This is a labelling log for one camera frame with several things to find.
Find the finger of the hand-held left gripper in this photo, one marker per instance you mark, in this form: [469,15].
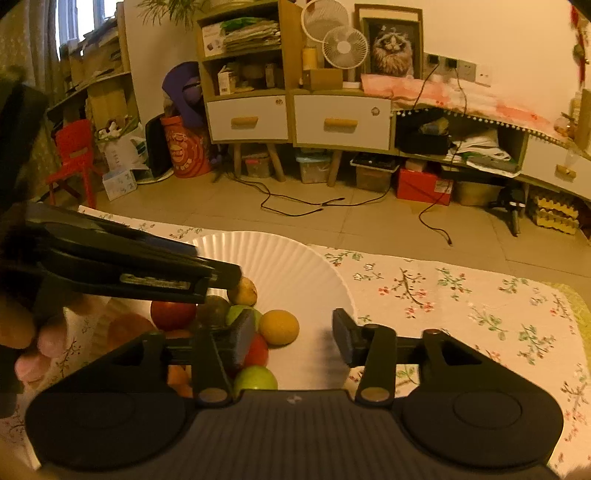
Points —
[115,233]
[138,272]

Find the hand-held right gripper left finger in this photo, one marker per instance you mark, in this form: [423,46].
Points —
[242,337]

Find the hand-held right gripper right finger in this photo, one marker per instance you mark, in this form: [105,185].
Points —
[344,337]

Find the red tomato with stem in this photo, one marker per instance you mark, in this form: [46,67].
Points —
[258,351]

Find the oval green tomato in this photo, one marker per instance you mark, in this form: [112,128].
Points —
[238,313]

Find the pale yellow round fruit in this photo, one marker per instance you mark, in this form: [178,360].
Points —
[242,291]
[278,326]

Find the brownish green tomato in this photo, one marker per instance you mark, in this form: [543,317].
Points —
[212,310]

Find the light green tomato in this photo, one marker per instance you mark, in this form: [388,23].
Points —
[255,381]

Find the large red tomato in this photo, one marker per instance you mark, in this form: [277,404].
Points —
[173,314]

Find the white ribbed plate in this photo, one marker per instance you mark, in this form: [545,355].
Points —
[286,272]

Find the person's left hand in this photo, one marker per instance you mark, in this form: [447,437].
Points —
[48,341]

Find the pale tissue box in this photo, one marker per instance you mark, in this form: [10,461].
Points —
[119,183]

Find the red plastic chair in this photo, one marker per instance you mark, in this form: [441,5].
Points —
[74,147]

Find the floral tablecloth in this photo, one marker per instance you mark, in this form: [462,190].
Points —
[438,295]

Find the orange printed bag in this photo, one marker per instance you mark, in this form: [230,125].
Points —
[184,147]

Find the clear plastic storage box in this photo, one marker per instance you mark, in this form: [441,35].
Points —
[257,166]
[314,170]
[374,174]

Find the purple plush toy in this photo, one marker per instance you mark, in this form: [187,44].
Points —
[182,87]

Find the red cardboard box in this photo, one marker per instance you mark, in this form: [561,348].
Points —
[425,187]

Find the black box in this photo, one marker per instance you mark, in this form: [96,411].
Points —
[422,138]

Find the yellow egg carton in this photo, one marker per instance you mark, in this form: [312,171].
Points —
[556,216]

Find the wooden shelf cabinet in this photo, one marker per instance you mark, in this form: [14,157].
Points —
[288,55]

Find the low wooden sideboard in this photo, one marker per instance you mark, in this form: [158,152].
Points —
[508,134]

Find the pink cloth runner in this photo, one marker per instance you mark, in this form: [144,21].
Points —
[461,99]

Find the small white fan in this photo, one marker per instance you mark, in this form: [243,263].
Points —
[345,48]

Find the large white fan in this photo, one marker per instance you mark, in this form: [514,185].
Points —
[318,16]

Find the framed cat picture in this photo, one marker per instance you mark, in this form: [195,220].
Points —
[392,41]

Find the wooden wall shelf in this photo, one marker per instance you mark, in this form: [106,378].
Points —
[106,97]

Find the white wall socket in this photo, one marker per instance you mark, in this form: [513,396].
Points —
[466,69]

